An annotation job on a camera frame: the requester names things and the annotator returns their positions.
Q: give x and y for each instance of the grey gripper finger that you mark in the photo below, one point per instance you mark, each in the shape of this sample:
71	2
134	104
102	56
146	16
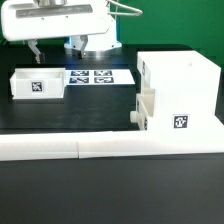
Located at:
39	56
81	44

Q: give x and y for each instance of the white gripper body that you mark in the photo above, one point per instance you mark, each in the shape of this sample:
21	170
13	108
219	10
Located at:
26	19

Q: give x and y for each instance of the white drawer tray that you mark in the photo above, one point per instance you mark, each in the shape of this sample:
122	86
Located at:
38	83
143	113

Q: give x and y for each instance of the white front drawer tray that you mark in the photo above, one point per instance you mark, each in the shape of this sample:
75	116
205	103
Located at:
143	113

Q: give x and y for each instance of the white drawer cabinet box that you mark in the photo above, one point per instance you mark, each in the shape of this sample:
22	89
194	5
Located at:
185	83

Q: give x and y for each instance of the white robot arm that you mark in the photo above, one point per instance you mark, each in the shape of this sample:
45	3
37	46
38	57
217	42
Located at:
98	45

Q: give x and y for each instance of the white fiducial marker sheet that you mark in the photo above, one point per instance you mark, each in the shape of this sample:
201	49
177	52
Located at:
99	77

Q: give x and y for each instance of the white L-shaped foam fence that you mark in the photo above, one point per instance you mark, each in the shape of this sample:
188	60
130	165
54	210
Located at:
206	136

